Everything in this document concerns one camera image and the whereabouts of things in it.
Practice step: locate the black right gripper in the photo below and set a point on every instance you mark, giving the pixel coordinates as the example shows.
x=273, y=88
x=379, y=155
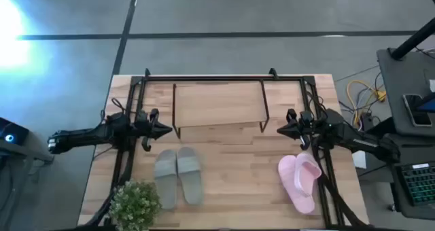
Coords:
x=306, y=125

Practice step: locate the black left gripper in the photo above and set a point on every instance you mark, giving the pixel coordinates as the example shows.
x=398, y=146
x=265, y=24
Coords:
x=144, y=127

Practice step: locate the pink slide sandal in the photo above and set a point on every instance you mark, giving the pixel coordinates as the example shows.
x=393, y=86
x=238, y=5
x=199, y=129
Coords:
x=307, y=171
x=287, y=176

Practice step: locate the grey slide sandal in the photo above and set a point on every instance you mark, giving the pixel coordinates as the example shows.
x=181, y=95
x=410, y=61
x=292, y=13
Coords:
x=190, y=176
x=165, y=180

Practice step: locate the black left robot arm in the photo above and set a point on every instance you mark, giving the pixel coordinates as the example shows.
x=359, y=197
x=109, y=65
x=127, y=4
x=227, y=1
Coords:
x=78, y=137

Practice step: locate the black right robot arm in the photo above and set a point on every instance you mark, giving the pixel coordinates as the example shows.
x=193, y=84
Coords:
x=360, y=142

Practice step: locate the wooden shelf with black legs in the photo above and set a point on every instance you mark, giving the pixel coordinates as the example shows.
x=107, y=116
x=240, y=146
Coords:
x=217, y=103

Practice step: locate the white box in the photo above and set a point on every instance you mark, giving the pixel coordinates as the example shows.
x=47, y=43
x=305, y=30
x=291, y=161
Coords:
x=359, y=159

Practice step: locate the green potted plant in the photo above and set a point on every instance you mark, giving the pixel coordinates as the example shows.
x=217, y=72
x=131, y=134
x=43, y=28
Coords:
x=135, y=205

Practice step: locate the grey side desk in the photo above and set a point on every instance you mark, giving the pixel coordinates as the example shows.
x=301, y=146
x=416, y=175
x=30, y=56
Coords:
x=397, y=88

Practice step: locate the grey keyboard desk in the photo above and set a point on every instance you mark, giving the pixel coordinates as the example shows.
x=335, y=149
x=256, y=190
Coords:
x=391, y=190

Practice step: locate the black smartphone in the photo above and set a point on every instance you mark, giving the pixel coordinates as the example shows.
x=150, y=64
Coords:
x=417, y=112

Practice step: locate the backlit green keyboard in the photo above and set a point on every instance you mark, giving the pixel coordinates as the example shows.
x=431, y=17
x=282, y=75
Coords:
x=419, y=183

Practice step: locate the grey stand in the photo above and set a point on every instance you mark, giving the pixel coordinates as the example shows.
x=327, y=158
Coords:
x=20, y=153

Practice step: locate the black device with blue light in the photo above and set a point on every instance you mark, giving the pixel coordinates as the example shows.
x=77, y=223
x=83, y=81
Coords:
x=12, y=130

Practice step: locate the black pole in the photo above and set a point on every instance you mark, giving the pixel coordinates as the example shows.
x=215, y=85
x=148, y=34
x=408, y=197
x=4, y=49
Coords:
x=413, y=40

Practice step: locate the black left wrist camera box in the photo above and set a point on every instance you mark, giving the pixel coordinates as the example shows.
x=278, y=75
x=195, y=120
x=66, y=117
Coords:
x=119, y=121

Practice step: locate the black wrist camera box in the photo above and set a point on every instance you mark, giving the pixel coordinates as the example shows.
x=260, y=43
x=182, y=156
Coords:
x=119, y=121
x=333, y=119

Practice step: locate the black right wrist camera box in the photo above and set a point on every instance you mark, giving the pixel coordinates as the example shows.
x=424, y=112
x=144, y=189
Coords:
x=333, y=119

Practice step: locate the black metal table frame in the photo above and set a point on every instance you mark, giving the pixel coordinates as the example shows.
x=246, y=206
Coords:
x=221, y=78

